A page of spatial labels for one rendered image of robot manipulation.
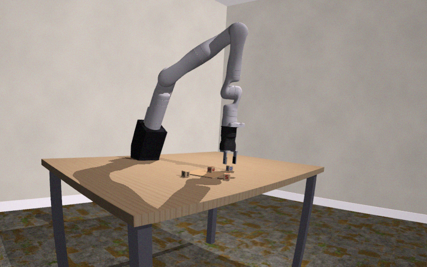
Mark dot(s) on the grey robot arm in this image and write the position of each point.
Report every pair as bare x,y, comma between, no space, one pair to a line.
235,35

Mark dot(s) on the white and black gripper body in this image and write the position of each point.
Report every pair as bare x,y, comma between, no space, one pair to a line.
228,132

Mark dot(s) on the tan square mat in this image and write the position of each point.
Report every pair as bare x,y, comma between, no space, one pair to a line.
204,173

